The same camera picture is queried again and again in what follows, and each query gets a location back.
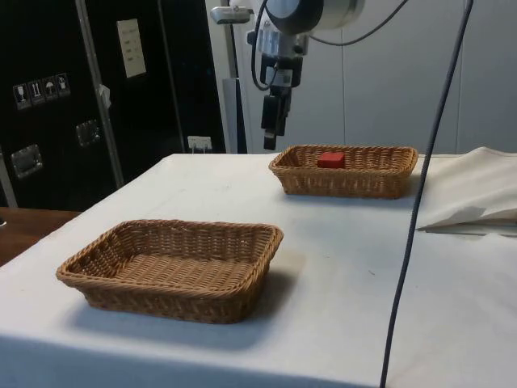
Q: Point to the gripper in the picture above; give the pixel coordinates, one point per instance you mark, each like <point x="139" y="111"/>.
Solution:
<point x="271" y="72"/>

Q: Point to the red cube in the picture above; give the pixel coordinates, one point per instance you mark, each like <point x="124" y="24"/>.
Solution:
<point x="330" y="160"/>

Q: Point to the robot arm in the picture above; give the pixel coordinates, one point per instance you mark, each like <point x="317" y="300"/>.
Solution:
<point x="297" y="14"/>

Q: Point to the wicker basket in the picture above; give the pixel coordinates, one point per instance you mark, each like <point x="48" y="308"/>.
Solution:
<point x="121" y="299"/>
<point x="343" y="184"/>

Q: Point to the pale locker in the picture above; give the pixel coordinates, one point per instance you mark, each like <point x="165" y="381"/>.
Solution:
<point x="319" y="113"/>

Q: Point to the black cabinet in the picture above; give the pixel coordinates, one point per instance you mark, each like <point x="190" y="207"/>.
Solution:
<point x="52" y="40"/>

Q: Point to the silver bar-shaped camera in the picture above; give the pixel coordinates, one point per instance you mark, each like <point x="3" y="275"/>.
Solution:
<point x="230" y="14"/>

